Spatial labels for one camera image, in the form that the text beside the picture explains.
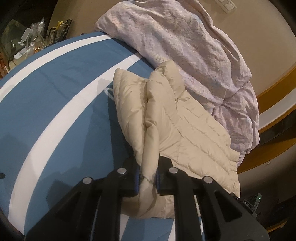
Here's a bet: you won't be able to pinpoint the beige quilted down jacket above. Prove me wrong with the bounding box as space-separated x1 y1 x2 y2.
113 61 240 218

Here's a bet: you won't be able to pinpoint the blue white striped bed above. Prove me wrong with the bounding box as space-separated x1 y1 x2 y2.
1 32 176 240

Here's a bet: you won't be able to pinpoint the cluttered bedside table items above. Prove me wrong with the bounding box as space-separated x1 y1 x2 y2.
1 19 72 78

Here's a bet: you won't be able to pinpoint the lilac floral duvet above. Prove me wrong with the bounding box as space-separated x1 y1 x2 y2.
95 1 259 161

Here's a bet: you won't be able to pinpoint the wooden door frame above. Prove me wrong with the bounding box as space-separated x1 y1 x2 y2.
238 66 295 173

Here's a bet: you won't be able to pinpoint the white wall socket plate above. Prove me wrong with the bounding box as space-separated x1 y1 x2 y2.
215 0 237 14

